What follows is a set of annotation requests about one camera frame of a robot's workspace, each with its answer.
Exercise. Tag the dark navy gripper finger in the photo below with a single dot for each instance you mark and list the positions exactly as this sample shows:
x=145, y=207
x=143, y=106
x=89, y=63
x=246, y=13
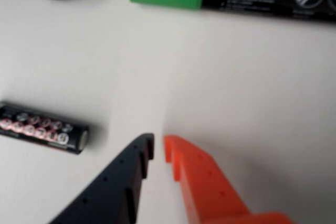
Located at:
x=115, y=187

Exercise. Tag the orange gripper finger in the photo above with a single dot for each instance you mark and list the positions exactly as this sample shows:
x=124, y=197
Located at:
x=204, y=187

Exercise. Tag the black AA battery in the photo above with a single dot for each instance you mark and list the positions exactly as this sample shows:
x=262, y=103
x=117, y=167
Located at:
x=39, y=128

